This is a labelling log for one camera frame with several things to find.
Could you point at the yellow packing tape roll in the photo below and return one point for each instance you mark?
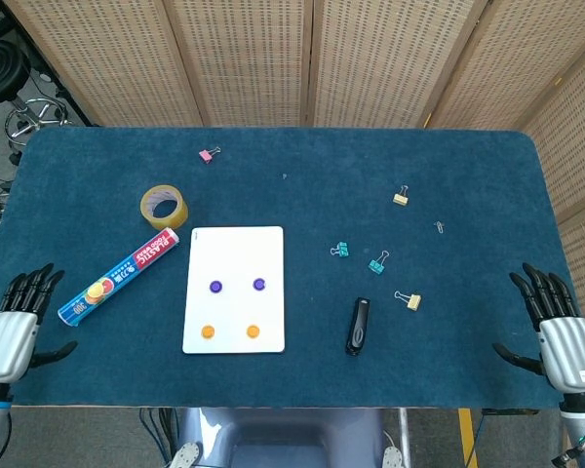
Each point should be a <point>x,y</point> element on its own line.
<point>175,222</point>

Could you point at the woven folding screen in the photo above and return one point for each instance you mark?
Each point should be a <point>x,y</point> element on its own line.
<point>248,58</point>

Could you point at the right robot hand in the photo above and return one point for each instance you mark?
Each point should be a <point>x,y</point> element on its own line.
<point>570,351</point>

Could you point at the yellow binder clip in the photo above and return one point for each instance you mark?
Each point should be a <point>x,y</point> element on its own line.
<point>414,302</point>
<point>400,199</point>

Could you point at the black stapler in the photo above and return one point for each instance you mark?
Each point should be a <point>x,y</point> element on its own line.
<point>358,329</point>

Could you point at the white perforated pad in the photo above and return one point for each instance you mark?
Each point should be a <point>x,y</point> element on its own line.
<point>185,456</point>
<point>392,458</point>

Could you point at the white magnetic board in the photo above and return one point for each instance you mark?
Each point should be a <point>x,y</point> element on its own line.
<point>234,253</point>

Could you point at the blue plastic wrap box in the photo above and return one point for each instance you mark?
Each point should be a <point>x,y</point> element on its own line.
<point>117,278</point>

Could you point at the black stool chrome base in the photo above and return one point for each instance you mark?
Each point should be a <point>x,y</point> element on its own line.
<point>0,73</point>

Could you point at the metal paper clip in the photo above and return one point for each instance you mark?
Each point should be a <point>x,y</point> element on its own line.
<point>439,226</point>

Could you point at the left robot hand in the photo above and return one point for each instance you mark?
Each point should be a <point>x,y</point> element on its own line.
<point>7,346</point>

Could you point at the purple round magnet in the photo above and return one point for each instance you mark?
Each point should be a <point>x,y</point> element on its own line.
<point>216,286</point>
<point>259,284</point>

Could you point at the teal binder clip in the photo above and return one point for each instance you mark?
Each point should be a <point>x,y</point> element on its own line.
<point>342,249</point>
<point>375,266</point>

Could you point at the pink binder clip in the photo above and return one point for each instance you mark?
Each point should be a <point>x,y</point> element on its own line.
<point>205,156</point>

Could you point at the blue table mat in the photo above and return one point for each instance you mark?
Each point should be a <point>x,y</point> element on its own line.
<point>273,195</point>

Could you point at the silver table leg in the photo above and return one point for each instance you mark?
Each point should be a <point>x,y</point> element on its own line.
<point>403,429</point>

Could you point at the orange round magnet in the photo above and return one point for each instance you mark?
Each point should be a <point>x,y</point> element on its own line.
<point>207,332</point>
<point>253,332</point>

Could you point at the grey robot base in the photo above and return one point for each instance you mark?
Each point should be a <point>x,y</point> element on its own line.
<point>283,434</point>

